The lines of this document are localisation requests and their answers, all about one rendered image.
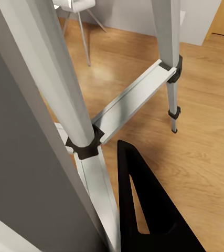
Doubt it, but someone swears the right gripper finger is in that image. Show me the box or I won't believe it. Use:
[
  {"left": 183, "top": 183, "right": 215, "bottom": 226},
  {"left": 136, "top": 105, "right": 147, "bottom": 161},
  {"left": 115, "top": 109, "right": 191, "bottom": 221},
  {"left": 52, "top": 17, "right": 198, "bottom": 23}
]
[{"left": 117, "top": 140, "right": 206, "bottom": 252}]

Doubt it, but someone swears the camera tripod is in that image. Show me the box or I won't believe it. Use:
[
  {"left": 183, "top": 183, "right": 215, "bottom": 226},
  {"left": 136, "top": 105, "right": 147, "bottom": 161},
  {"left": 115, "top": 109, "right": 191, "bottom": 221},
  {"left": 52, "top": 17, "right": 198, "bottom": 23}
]
[{"left": 0, "top": 0, "right": 182, "bottom": 252}]

